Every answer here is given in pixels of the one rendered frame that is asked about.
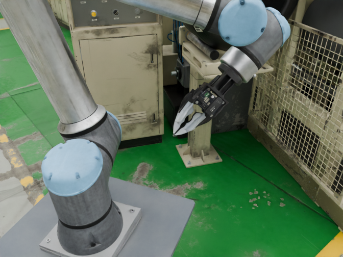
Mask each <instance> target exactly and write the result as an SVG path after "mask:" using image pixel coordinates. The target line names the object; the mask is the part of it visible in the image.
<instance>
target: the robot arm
mask: <svg viewBox="0 0 343 257"><path fill-rule="evenodd" d="M115 1H118V2H122V3H125V4H128V5H131V6H134V7H137V8H140V9H144V10H147V11H150V12H153V13H156V14H159V15H162V16H165V17H168V18H171V19H174V20H177V21H180V22H184V23H187V24H190V25H193V26H195V27H198V28H200V29H201V30H204V31H207V32H210V33H213V34H216V35H219V36H221V37H222V39H223V40H224V41H225V42H227V43H229V44H230V45H232V46H231V47H230V48H229V49H228V50H227V51H226V53H225V54H224V55H223V56H222V57H221V58H220V62H221V64H220V66H219V67H218V69H219V70H220V72H221V73H222V74H221V75H217V76H216V77H215V78H214V79H213V80H212V81H211V82H209V83H206V82H203V84H202V85H199V87H198V88H197V89H195V90H194V89H192V90H191V91H190V92H189V93H188V94H186V95H185V97H184V98H183V100H182V102H181V105H180V107H179V110H178V113H177V116H176V119H175V123H174V129H173V133H174V134H175V135H181V134H184V133H187V132H189V131H192V130H193V129H195V128H196V127H198V126H200V125H202V124H205V123H207V122H209V121H210V120H211V119H212V118H215V117H216V116H217V115H218V114H219V113H220V111H221V110H222V109H223V108H224V107H225V106H226V105H227V104H228V102H227V101H226V100H225V99H224V95H225V94H226V93H227V92H228V91H229V90H230V89H231V88H232V87H233V86H234V85H236V86H239V85H240V84H241V83H242V82H243V83H247V82H248V81H249V80H250V79H251V78H252V77H253V78H255V77H256V74H255V73H256V72H257V71H258V70H259V69H260V68H261V67H262V66H263V65H264V64H265V63H266V62H267V61H268V59H269V58H270V57H271V56H272V55H273V54H274V53H275V52H276V51H277V50H278V49H279V48H281V47H282V46H283V44H284V42H285V41H286V40H287V39H288V37H289V36H290V26H289V24H288V22H287V20H286V19H285V17H284V16H282V15H281V13H280V12H279V11H277V10H276V9H274V8H270V7H268V8H265V5H264V3H263V2H262V0H115ZM0 12H1V14H2V16H3V18H4V20H5V21H6V23H7V25H8V27H9V29H10V30H11V32H12V34H13V36H14V38H15V39H16V41H17V43H18V45H19V47H20V48H21V50H22V52H23V54H24V56H25V57H26V59H27V61H28V63H29V65H30V66H31V68H32V70H33V72H34V74H35V75H36V77H37V79H38V80H39V82H40V84H41V86H42V88H43V89H44V91H45V93H46V95H47V97H48V98H49V100H50V102H51V104H52V106H53V107H54V109H55V111H56V113H57V115H58V116H59V118H60V121H59V124H58V127H57V129H58V131H59V133H60V135H61V137H62V138H63V140H64V142H65V144H62V143H60V144H58V145H56V146H55V147H53V148H52V149H51V150H50V151H49V152H48V153H47V154H46V155H45V157H44V160H43V161H42V165H41V170H42V174H43V181H44V183H45V185H46V187H47V190H48V192H49V195H50V197H51V200H52V202H53V205H54V208H55V210H56V213H57V216H58V218H59V219H58V226H57V237H58V240H59V242H60V245H61V246H62V248H63V249H64V250H66V251H67V252H69V253H71V254H74V255H92V254H96V253H98V252H101V251H103V250H105V249H106V248H108V247H109V246H111V245H112V244H113V243H114V242H115V241H116V240H117V238H118V237H119V235H120V233H121V231H122V228H123V217H122V214H121V211H120V209H119V207H118V206H117V205H116V204H115V203H114V202H113V201H112V199H111V195H110V191H109V186H108V181H109V177H110V174H111V170H112V167H113V164H114V160H115V157H116V154H117V151H118V147H119V145H120V142H121V126H120V123H119V121H118V119H117V118H116V117H115V116H114V115H113V114H112V113H110V112H108V111H106V109H105V107H104V106H102V105H98V104H96V103H95V101H94V99H93V97H92V95H91V93H90V91H89V88H88V86H87V84H86V82H85V80H84V78H83V76H82V73H81V71H80V69H79V67H78V65H77V63H76V61H75V58H74V56H73V54H72V52H71V50H70V48H69V46H68V44H67V41H66V39H65V37H64V35H63V33H62V31H61V29H60V26H59V24H58V22H57V20H56V18H55V16H54V14H53V11H52V9H51V7H50V5H49V3H48V1H47V0H0ZM193 104H194V105H195V104H196V105H198V106H199V107H201V108H202V112H203V113H199V112H195V113H194V114H193V116H192V118H191V119H190V120H189V121H188V122H186V123H185V124H184V126H182V127H180V125H181V124H182V123H183V122H184V121H185V118H186V117H187V116H188V115H190V114H191V113H192V112H193V111H194V109H193Z"/></svg>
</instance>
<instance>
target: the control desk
mask: <svg viewBox="0 0 343 257"><path fill-rule="evenodd" d="M65 4H66V10H67V19H68V22H69V28H70V34H71V39H72V45H73V52H74V56H75V61H76V63H77V65H78V67H79V69H80V71H81V73H82V76H83V78H84V80H85V82H86V84H87V86H88V88H89V91H90V93H91V95H92V97H93V99H94V101H95V103H96V104H98V105H102V106H104V107H105V109H106V111H108V112H110V113H112V114H113V115H114V116H115V117H116V118H117V119H118V121H119V123H120V126H121V142H120V145H119V147H118V150H119V149H125V148H132V147H138V146H144V145H151V144H157V143H162V135H163V134H164V109H163V43H162V15H159V14H156V13H153V12H150V11H147V10H144V9H140V8H137V7H134V6H131V5H128V4H125V3H122V2H118V1H115V0H65Z"/></svg>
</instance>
